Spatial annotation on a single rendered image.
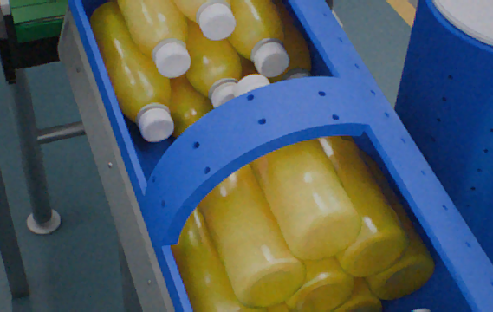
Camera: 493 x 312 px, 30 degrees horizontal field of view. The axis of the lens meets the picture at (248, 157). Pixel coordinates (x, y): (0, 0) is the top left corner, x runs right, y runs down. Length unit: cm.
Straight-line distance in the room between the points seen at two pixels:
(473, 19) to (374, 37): 159
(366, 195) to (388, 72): 188
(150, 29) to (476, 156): 56
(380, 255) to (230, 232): 15
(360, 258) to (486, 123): 52
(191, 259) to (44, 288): 133
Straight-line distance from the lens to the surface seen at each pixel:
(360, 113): 87
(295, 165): 85
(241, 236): 87
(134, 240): 120
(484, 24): 130
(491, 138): 139
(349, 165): 92
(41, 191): 224
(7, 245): 209
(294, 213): 83
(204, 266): 92
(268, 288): 88
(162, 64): 107
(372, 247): 89
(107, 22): 118
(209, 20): 104
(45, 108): 263
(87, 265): 227
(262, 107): 85
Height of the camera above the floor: 182
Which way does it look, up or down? 47 degrees down
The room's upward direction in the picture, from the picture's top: 3 degrees clockwise
